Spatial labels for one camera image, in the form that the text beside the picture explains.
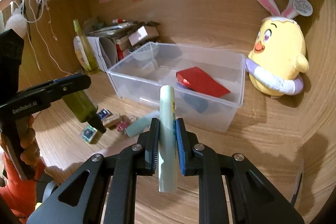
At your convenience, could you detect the green glass bottle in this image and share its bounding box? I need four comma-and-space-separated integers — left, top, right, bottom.
62, 90, 106, 134

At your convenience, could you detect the mahjong tile soap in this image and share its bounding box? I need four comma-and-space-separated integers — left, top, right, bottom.
80, 125, 97, 143

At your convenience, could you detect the small dark blue box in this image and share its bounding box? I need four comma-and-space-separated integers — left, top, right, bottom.
97, 109, 112, 120

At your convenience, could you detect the light green tube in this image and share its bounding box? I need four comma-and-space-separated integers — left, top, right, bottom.
158, 85, 177, 193

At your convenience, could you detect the wooden tag keychain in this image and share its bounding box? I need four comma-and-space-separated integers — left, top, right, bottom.
102, 114, 122, 129

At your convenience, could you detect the red foil pouch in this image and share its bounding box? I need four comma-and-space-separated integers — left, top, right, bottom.
176, 67, 230, 98

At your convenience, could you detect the white tape roll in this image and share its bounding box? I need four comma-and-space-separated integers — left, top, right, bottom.
182, 93, 209, 113

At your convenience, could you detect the person's left hand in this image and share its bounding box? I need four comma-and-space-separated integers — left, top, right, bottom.
0, 115, 41, 169

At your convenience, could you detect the yellow spray bottle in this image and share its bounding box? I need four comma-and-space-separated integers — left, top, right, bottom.
73, 19, 99, 74

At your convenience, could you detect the folded white paper booklet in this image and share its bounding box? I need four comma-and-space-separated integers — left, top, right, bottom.
73, 36, 118, 72

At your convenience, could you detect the stack of books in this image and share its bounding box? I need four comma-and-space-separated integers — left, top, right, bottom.
84, 17, 161, 60

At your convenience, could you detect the white fluffy pompom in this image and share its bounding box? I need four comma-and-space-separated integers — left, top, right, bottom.
5, 9, 27, 38

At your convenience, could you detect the red white marker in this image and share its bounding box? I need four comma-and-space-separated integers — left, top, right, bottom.
112, 19, 128, 24

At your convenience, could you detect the white bowl of stones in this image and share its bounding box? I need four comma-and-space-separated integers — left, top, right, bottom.
129, 42, 160, 61

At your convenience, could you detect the small white cardboard box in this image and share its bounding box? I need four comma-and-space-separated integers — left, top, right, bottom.
129, 26, 159, 46

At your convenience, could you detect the clear plastic storage bin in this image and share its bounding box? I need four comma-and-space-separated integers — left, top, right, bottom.
106, 41, 247, 134

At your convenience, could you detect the yellow chick plush toy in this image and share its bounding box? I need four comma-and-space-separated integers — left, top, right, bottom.
245, 0, 313, 98

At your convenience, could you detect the white hanging cord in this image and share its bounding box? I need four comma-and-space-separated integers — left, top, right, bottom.
10, 0, 73, 76

